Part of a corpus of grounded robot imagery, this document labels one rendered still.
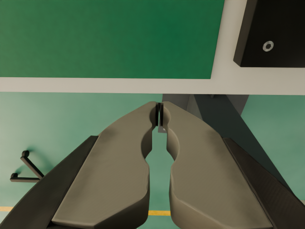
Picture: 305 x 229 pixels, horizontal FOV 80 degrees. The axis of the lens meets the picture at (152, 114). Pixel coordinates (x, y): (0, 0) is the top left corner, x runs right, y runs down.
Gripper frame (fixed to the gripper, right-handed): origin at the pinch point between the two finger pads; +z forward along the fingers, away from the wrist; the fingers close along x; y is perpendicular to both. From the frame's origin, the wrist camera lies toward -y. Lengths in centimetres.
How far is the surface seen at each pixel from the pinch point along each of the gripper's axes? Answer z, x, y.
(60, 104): 84, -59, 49
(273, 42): 7.3, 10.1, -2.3
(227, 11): 9.5, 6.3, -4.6
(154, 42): 9.3, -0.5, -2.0
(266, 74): 9.5, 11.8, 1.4
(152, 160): 84, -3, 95
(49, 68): 9.2, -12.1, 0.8
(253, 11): 7.6, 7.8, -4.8
